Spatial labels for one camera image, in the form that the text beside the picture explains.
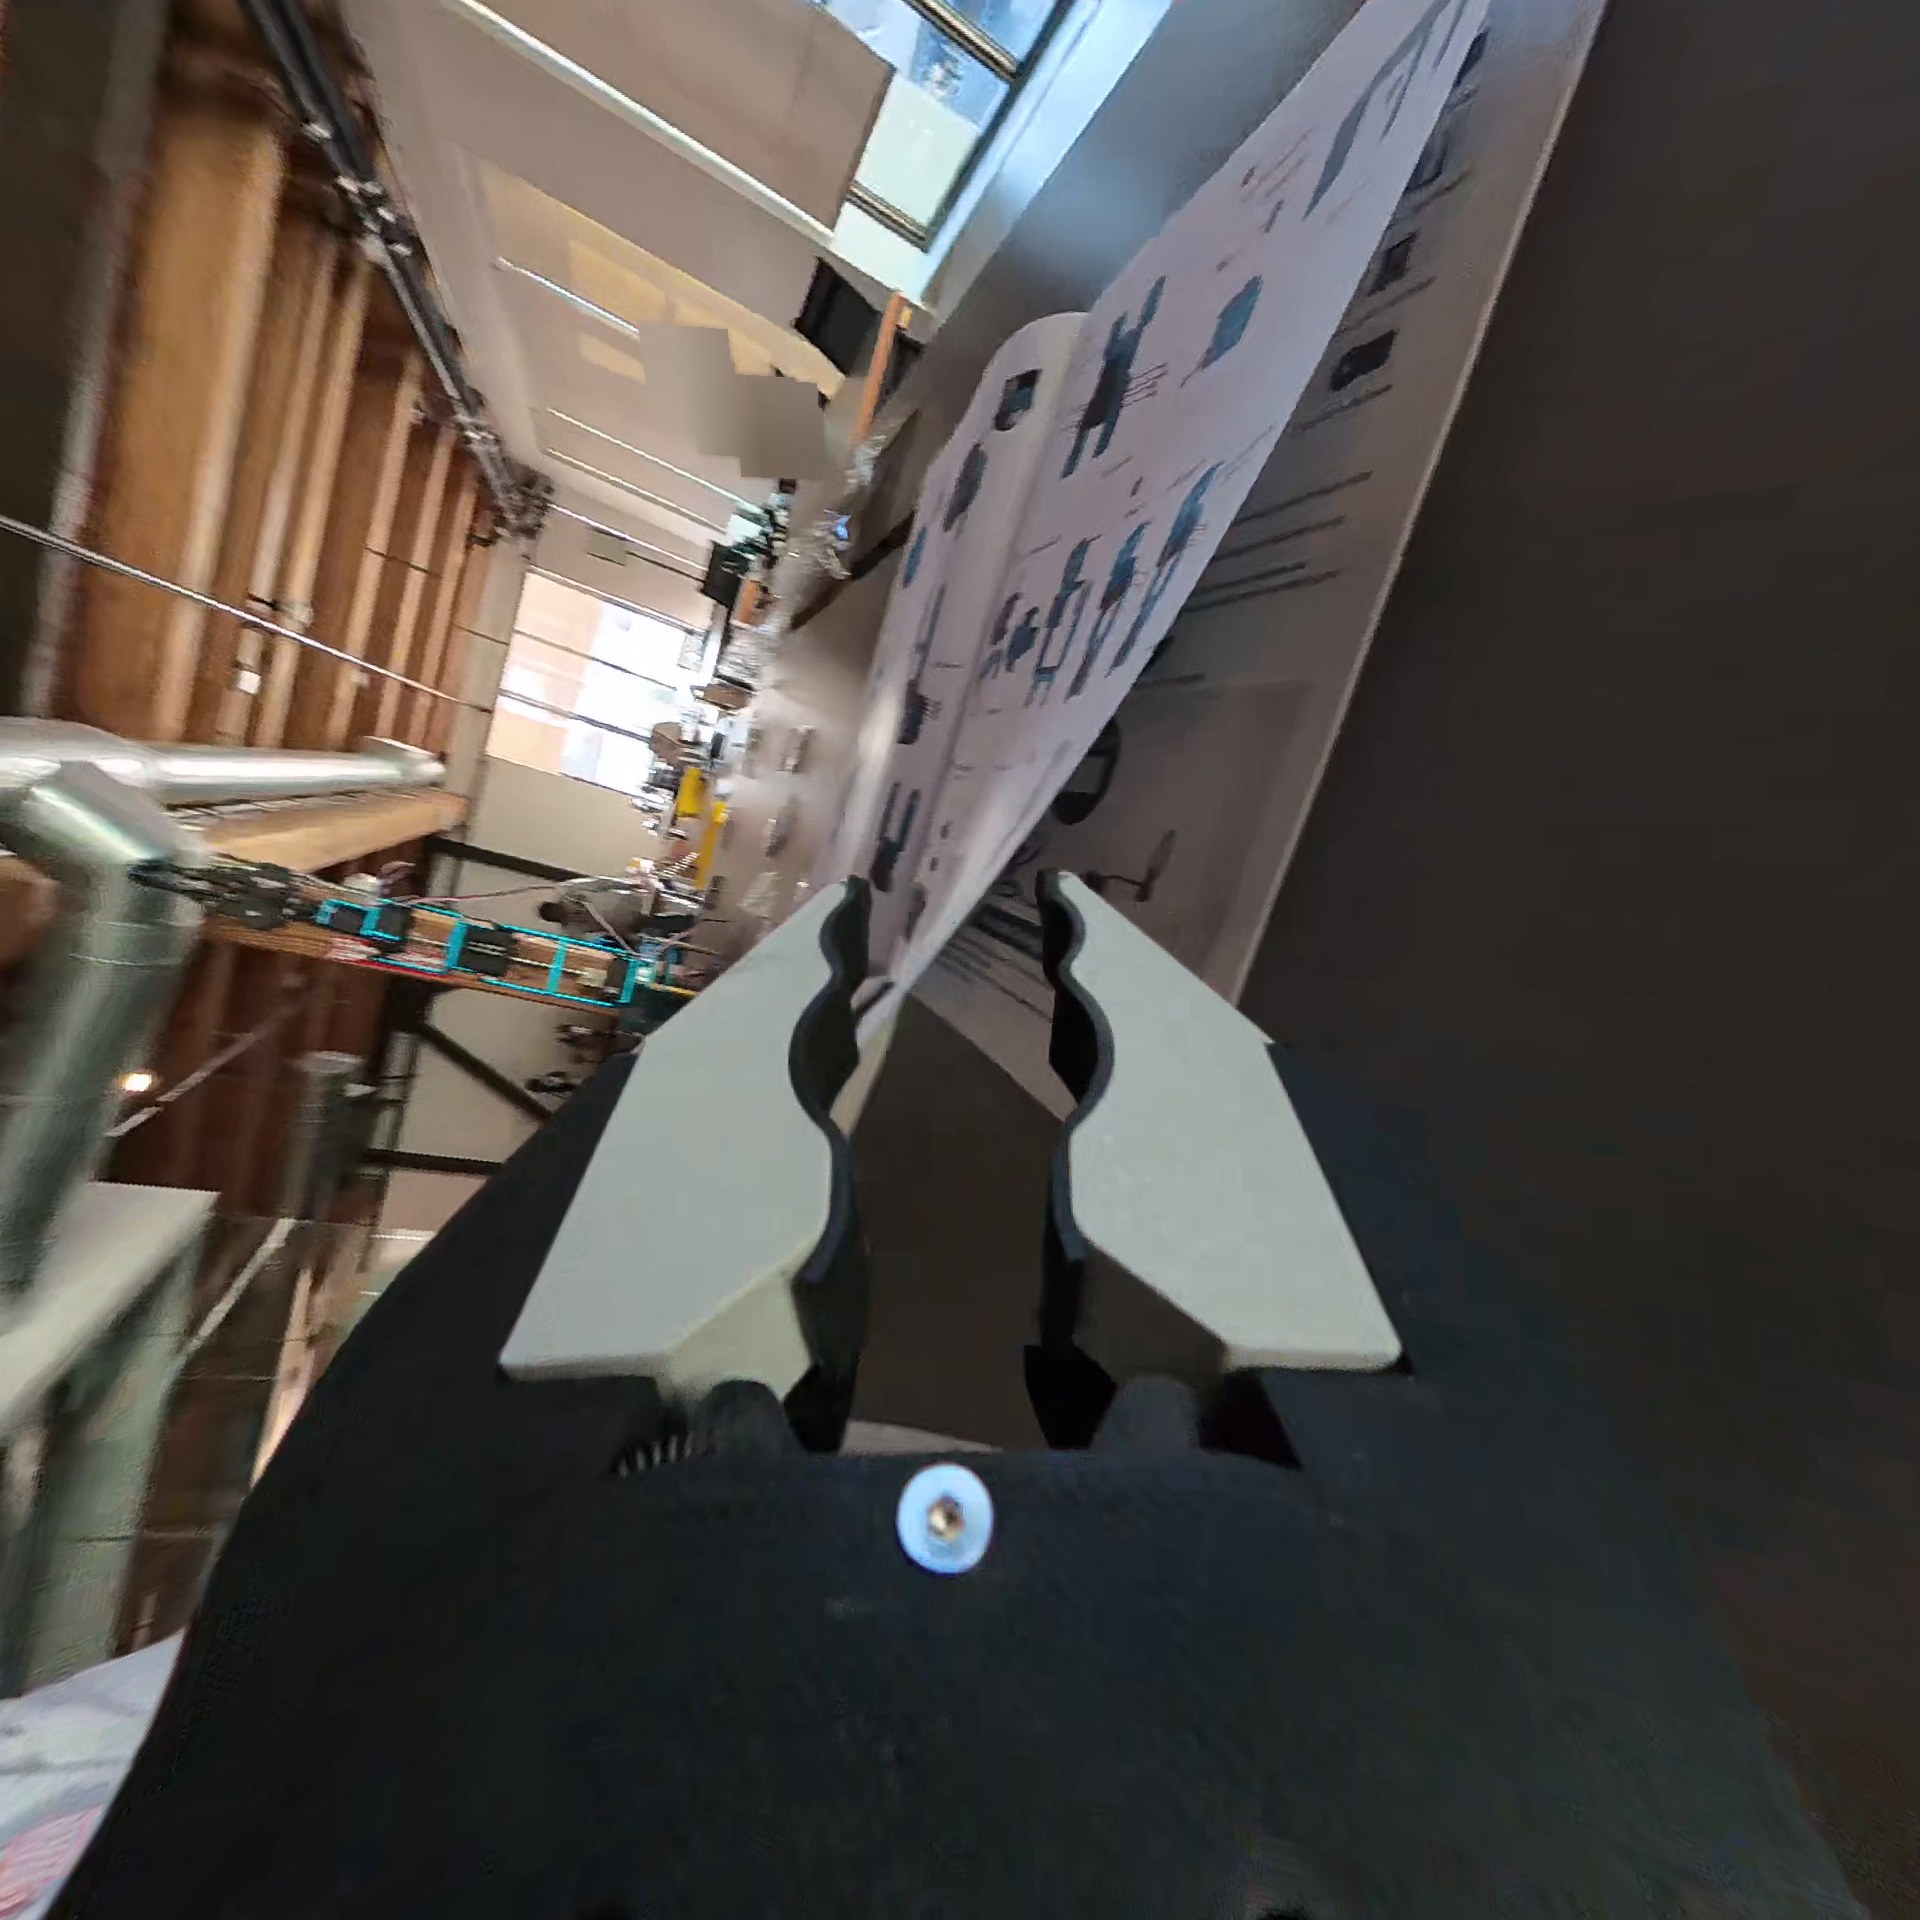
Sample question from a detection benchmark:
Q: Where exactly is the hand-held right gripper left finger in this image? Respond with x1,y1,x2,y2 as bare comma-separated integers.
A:
497,878,880,1414

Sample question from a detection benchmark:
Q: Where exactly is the dark desk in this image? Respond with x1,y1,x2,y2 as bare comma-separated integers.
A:
773,0,1920,1920

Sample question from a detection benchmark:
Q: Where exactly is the multi-pane window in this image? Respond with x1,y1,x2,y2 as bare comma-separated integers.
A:
491,567,710,793

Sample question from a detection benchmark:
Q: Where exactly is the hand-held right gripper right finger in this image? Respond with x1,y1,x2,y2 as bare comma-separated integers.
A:
1023,866,1407,1419

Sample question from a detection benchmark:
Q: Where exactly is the blue toy robot arm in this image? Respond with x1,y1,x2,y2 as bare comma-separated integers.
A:
133,855,698,1041

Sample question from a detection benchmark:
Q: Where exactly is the silver metal duct pipe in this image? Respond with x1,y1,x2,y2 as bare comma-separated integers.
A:
0,717,453,1299

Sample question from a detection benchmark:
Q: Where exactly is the instruction manual booklet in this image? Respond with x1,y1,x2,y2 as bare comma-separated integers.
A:
829,0,1614,1058

